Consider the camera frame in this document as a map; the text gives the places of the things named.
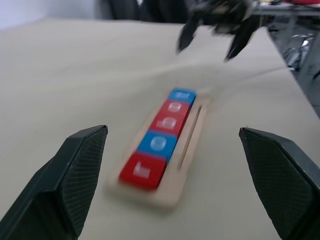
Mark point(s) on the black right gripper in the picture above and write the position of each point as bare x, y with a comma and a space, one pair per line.
222, 15

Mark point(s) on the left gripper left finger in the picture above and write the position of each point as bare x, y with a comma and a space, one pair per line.
55, 190

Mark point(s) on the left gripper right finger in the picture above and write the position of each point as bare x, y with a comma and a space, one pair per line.
285, 185

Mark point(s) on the blue letter tile t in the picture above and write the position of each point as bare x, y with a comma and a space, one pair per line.
182, 95

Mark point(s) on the red letter tile o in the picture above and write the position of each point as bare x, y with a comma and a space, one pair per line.
177, 108

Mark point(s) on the red letter tile b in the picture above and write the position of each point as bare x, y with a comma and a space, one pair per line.
167, 124

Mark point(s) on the wooden tile rack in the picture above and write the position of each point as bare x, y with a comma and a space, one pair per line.
192, 155

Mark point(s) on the black equipment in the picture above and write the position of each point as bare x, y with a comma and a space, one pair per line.
300, 37

